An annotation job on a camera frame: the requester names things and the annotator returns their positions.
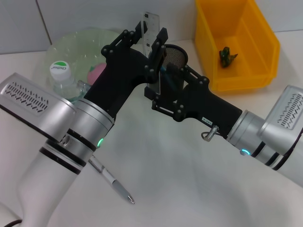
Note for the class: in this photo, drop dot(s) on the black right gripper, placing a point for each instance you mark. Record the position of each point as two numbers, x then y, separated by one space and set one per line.
208 106

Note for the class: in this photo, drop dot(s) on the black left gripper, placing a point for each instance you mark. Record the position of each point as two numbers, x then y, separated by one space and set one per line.
118 75

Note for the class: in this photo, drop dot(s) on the blue scissors with cover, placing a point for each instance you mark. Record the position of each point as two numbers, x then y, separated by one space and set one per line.
169 80

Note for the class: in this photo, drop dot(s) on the transparent plastic ruler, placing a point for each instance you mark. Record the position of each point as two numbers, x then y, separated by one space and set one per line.
151 26

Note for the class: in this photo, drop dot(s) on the pink peach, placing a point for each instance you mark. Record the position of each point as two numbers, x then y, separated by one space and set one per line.
95 73

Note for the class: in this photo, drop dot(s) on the clear bottle with green label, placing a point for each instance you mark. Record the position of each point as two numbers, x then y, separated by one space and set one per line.
59 69

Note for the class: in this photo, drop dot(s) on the grey white pen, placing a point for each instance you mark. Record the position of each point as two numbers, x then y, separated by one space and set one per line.
120 189

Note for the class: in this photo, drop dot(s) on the black mesh pen holder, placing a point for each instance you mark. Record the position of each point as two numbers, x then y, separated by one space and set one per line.
176 55

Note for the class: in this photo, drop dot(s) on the yellow plastic bin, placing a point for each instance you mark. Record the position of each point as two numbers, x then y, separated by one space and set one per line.
206 23

